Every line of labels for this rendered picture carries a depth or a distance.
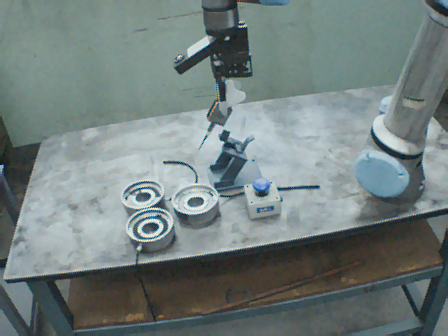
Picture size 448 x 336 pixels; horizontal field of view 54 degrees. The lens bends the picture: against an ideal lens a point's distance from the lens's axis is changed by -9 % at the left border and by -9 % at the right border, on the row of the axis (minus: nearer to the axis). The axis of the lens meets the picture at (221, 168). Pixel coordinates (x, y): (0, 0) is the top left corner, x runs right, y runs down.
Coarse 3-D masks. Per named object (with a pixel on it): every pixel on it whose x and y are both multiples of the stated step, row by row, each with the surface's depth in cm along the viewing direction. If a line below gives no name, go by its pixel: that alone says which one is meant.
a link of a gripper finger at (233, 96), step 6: (228, 84) 103; (228, 90) 104; (234, 90) 104; (228, 96) 105; (234, 96) 105; (240, 96) 105; (222, 102) 104; (228, 102) 106; (234, 102) 106; (222, 108) 106; (222, 114) 108
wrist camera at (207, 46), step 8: (200, 40) 102; (208, 40) 99; (216, 40) 98; (192, 48) 101; (200, 48) 99; (208, 48) 99; (216, 48) 99; (176, 56) 102; (184, 56) 101; (192, 56) 99; (200, 56) 100; (176, 64) 101; (184, 64) 100; (192, 64) 100; (184, 72) 102
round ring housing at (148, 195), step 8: (136, 184) 117; (144, 184) 117; (152, 184) 117; (160, 184) 115; (128, 192) 116; (136, 192) 115; (144, 192) 115; (152, 192) 115; (160, 192) 114; (136, 200) 114; (144, 200) 117; (152, 200) 113; (160, 200) 111; (128, 208) 110; (136, 208) 109; (144, 208) 109; (160, 208) 112
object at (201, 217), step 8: (192, 184) 114; (200, 184) 114; (176, 192) 112; (184, 192) 114; (208, 192) 113; (216, 192) 111; (176, 200) 112; (184, 200) 111; (192, 200) 113; (200, 200) 113; (216, 200) 108; (176, 208) 108; (192, 208) 109; (200, 208) 109; (208, 208) 107; (216, 208) 109; (184, 216) 107; (192, 216) 106; (200, 216) 106; (208, 216) 107; (192, 224) 109
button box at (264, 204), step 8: (248, 184) 111; (272, 184) 110; (248, 192) 109; (256, 192) 108; (264, 192) 108; (272, 192) 108; (248, 200) 107; (256, 200) 107; (264, 200) 106; (272, 200) 106; (280, 200) 106; (248, 208) 109; (256, 208) 106; (264, 208) 107; (272, 208) 107; (256, 216) 108; (264, 216) 108
